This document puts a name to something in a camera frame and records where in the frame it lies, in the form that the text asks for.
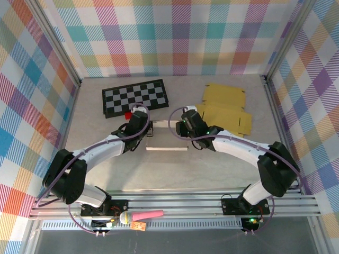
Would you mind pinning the yellow paper box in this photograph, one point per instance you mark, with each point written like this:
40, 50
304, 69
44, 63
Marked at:
227, 116

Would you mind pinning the white paper box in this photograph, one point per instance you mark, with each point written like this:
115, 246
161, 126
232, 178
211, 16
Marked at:
167, 148

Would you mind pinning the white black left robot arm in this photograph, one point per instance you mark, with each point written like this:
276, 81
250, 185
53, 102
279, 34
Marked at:
106, 148

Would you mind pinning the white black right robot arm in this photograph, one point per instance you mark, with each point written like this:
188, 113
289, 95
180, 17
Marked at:
238, 150

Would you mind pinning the red toy block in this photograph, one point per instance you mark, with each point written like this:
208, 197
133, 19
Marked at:
128, 116

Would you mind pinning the black grey chessboard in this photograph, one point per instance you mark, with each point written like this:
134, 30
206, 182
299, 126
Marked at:
137, 95

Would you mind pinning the pink toy microphone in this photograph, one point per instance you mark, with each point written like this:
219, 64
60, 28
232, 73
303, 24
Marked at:
148, 215

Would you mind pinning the small orange tag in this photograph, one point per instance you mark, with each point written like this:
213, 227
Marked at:
139, 226

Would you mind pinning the aluminium table side rail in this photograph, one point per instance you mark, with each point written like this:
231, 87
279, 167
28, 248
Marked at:
275, 111
70, 119

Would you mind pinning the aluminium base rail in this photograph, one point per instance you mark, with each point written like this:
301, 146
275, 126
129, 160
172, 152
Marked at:
172, 205

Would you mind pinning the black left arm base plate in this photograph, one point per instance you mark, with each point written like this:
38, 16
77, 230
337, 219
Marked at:
120, 206

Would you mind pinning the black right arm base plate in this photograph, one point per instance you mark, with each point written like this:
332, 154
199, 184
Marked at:
230, 207

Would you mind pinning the aluminium corner post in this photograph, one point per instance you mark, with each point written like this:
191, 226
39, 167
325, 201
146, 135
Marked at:
54, 39
288, 39

